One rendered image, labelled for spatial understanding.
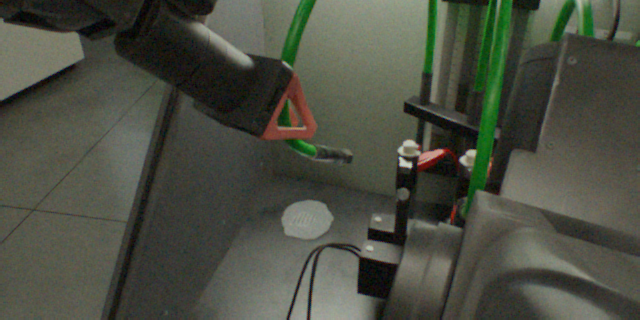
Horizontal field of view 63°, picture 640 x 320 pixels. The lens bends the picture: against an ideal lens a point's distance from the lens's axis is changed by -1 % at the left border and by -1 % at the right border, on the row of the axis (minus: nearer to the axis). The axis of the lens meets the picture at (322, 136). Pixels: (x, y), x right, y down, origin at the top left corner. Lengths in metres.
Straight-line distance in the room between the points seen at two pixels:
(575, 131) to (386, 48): 0.77
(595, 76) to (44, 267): 2.25
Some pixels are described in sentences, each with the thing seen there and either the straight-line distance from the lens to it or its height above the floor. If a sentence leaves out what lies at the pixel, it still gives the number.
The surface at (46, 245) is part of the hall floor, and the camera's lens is 2.44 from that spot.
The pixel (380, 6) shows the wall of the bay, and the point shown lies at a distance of 0.91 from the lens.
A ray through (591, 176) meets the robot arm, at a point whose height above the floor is 1.43.
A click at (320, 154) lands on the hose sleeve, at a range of 0.59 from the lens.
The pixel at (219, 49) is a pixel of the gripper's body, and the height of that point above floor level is 1.35.
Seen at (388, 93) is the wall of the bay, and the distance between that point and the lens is 0.98.
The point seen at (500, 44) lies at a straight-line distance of 0.51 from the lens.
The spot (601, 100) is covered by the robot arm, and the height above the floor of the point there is 1.45.
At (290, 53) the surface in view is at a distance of 0.49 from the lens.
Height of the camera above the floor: 1.53
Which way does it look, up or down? 33 degrees down
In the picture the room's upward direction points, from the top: straight up
